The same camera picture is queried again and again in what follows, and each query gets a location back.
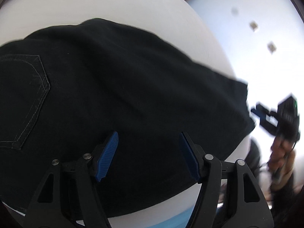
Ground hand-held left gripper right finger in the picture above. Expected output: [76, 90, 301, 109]
[179, 131, 275, 228]

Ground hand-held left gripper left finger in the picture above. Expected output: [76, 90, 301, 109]
[24, 131, 119, 228]

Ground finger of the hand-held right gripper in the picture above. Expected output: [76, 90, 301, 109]
[250, 103, 279, 123]
[259, 118, 280, 136]

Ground black pants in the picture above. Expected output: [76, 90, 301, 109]
[0, 18, 256, 219]

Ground person's right forearm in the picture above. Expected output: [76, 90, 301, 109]
[269, 164, 299, 221]

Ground person's right hand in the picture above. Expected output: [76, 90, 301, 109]
[271, 134, 296, 173]

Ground dark cloth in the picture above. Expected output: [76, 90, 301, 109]
[246, 139, 262, 179]

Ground light blue sheet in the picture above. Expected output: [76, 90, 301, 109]
[108, 207, 196, 228]

